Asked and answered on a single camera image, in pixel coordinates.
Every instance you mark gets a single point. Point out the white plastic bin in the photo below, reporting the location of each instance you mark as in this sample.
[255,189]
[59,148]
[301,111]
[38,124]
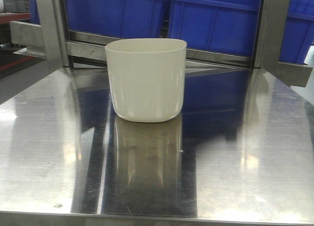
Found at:
[146,77]

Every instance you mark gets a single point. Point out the blue crate left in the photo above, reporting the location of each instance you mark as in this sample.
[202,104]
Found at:
[116,18]

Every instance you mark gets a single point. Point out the blue crate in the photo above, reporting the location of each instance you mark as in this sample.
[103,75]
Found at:
[116,18]
[299,31]
[223,26]

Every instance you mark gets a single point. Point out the blue crate middle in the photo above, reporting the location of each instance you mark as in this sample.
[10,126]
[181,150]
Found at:
[223,26]

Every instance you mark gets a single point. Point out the blue crate far right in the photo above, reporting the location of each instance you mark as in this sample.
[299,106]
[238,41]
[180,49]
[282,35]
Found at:
[299,31]

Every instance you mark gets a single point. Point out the steel shelf frame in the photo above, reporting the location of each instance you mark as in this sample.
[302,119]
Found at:
[53,41]

